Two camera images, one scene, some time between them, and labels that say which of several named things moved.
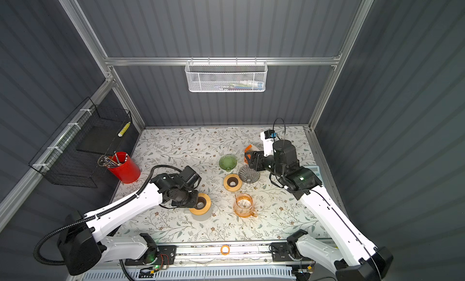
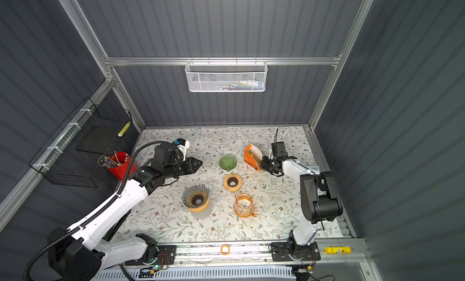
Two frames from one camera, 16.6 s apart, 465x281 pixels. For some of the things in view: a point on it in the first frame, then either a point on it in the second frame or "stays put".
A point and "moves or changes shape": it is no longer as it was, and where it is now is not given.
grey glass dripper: x=247 y=175 moves or changes shape
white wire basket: x=222 y=76 stays put
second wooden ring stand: x=232 y=182 stays put
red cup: x=127 y=171 stays put
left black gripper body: x=189 y=199 -> x=181 y=168
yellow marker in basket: x=123 y=129 stays put
